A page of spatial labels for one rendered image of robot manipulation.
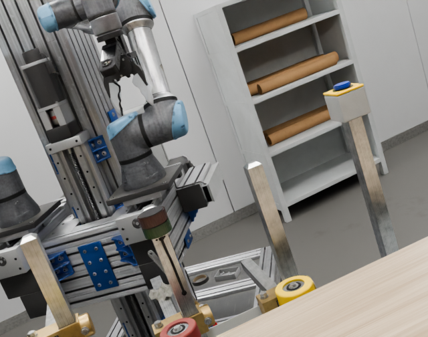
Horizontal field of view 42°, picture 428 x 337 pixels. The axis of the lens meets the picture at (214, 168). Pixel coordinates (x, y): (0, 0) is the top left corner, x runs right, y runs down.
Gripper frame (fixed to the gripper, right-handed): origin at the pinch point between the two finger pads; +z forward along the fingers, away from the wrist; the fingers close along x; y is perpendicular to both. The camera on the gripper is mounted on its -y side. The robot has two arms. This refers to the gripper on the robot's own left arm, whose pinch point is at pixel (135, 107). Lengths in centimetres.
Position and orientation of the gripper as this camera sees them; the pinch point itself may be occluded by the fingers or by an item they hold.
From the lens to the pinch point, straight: 148.0
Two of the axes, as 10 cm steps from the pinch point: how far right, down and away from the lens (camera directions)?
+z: 3.3, 9.1, 2.4
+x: -9.3, 2.8, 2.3
